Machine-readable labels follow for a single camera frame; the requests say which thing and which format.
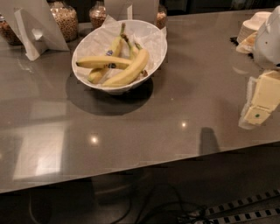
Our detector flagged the small hidden yellow banana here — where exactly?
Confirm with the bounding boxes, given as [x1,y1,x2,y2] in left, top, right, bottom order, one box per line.
[121,34,139,60]

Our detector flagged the tan napkin beside plates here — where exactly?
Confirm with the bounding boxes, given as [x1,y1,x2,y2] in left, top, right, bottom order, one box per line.
[235,31,257,53]

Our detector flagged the black cable on floor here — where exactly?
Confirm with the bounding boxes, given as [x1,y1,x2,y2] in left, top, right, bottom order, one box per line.
[116,182,208,224]

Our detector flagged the stack of white paper plates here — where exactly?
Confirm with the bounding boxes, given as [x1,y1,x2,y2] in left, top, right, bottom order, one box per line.
[237,11,270,43]

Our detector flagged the horizontal yellow banana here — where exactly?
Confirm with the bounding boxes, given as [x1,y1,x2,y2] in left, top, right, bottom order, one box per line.
[75,56,132,69]

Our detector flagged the left edge glass jar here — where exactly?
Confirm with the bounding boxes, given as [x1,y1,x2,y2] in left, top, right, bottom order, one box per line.
[0,14,21,46]

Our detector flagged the left white folded sign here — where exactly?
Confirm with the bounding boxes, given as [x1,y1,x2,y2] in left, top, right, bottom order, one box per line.
[0,0,69,61]

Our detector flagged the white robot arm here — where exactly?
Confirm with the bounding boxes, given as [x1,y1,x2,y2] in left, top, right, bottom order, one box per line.
[239,6,280,130]

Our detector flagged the back yellow banana with sticker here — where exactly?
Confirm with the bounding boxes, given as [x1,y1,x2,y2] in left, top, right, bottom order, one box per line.
[87,23,125,84]

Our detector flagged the large glass jar of nuts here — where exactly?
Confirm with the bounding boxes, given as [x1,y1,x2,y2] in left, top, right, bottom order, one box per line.
[47,0,78,42]

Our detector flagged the middle glass jar of nuts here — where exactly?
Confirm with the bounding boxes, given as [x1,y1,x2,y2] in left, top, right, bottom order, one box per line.
[89,0,107,29]

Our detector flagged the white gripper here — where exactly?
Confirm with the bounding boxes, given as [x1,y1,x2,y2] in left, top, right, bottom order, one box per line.
[238,71,280,130]

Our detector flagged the white folded sign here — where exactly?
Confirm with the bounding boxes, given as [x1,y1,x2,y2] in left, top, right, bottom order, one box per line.
[104,0,159,24]
[0,0,69,61]

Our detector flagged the back white folded sign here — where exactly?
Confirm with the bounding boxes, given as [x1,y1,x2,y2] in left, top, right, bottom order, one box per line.
[104,0,159,24]

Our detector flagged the white bowl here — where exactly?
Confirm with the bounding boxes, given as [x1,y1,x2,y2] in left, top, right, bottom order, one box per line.
[71,19,168,95]

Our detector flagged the right glass jar of nuts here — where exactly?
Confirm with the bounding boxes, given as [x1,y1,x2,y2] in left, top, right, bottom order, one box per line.
[157,4,167,29]

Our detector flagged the black white striped floor tape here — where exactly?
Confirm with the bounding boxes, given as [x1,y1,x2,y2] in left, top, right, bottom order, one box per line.
[186,188,280,218]

